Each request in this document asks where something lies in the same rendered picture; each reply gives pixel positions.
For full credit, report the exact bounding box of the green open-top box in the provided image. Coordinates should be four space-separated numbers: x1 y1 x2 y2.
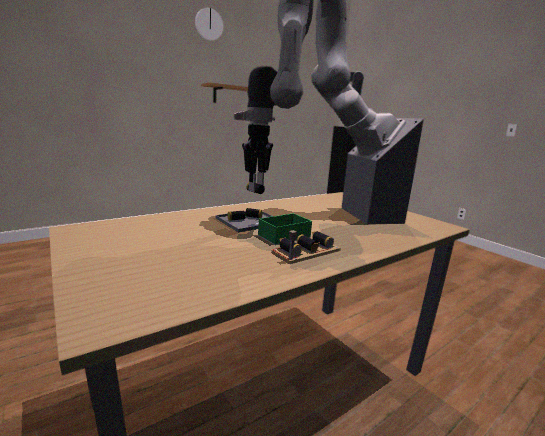
258 213 312 245

